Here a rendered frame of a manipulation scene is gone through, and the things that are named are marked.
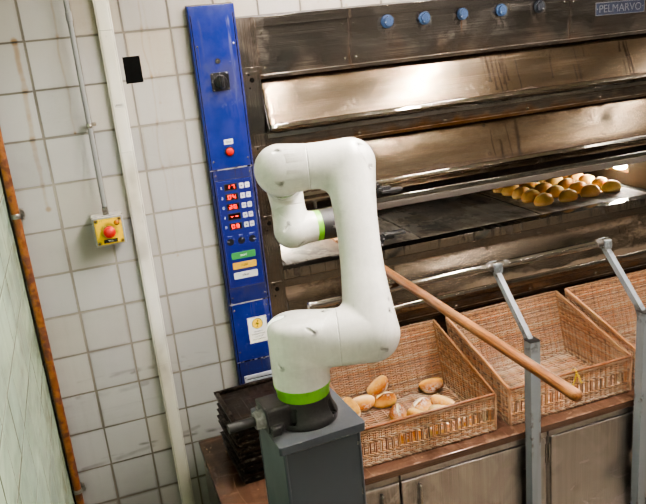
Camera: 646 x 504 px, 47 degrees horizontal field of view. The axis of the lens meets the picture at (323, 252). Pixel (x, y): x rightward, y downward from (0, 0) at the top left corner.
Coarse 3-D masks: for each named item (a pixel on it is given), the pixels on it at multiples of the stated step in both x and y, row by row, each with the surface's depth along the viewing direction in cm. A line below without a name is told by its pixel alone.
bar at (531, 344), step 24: (600, 240) 279; (504, 264) 266; (504, 288) 262; (624, 288) 274; (528, 336) 254; (528, 384) 257; (528, 408) 260; (528, 432) 263; (528, 456) 266; (528, 480) 269
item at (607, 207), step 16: (576, 208) 322; (592, 208) 320; (608, 208) 322; (624, 208) 325; (496, 224) 310; (512, 224) 308; (528, 224) 311; (544, 224) 313; (416, 240) 299; (432, 240) 297; (448, 240) 300; (464, 240) 302; (336, 256) 289; (384, 256) 292; (288, 272) 280; (304, 272) 282
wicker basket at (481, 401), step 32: (416, 352) 300; (448, 352) 294; (352, 384) 292; (416, 384) 300; (448, 384) 300; (480, 384) 273; (384, 416) 284; (416, 416) 255; (448, 416) 260; (480, 416) 277; (384, 448) 262; (416, 448) 259
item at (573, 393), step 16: (336, 240) 303; (416, 288) 239; (432, 304) 228; (464, 320) 211; (480, 336) 203; (512, 352) 190; (528, 368) 183; (544, 368) 179; (560, 384) 172; (576, 400) 168
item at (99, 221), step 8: (96, 216) 247; (104, 216) 246; (112, 216) 246; (120, 216) 247; (96, 224) 244; (104, 224) 245; (112, 224) 246; (120, 224) 247; (96, 232) 245; (120, 232) 248; (96, 240) 246; (104, 240) 247; (112, 240) 247; (120, 240) 248
